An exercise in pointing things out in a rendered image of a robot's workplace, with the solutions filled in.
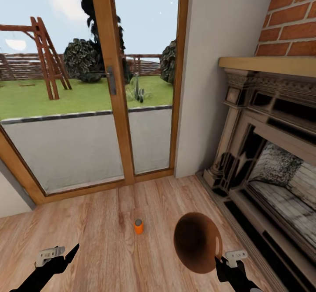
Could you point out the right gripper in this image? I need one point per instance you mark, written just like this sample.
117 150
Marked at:
227 273

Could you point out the door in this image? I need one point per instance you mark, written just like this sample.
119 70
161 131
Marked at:
89 93

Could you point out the can of soda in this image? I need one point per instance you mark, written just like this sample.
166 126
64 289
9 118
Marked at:
139 226

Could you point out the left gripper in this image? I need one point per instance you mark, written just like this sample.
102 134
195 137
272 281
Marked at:
56 265

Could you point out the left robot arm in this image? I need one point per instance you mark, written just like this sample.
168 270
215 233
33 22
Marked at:
48 262

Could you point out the wood fireplace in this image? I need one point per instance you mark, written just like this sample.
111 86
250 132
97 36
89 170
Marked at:
263 179

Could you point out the trash can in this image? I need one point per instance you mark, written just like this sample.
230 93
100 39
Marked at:
194 240

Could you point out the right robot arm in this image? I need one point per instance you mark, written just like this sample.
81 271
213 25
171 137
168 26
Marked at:
233 271

